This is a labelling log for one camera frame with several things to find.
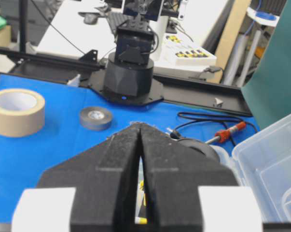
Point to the beige packing tape roll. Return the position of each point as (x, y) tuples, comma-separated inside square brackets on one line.
[(22, 112)]

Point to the white box with batteries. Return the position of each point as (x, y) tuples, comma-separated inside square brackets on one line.
[(183, 52)]

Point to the yellow handled tool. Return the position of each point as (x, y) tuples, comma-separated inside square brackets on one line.
[(140, 214)]

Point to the red handled tool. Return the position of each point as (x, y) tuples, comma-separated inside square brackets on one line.
[(224, 135)]

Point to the black tape roll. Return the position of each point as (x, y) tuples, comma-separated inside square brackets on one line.
[(201, 147)]

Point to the grey tape roll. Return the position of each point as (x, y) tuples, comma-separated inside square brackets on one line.
[(95, 118)]

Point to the black aluminium frame rail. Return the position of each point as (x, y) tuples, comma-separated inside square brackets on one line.
[(169, 89)]

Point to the clear plastic toolbox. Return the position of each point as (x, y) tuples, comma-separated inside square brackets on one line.
[(263, 163)]

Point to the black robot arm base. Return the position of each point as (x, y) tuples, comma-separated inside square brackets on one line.
[(128, 75)]

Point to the blue table mat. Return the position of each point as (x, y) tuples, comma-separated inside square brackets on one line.
[(22, 160)]

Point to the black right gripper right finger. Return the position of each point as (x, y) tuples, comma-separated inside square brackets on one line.
[(188, 192)]

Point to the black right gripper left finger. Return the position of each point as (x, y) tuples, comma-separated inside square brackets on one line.
[(91, 192)]

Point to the green board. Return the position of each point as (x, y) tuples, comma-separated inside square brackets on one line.
[(268, 92)]

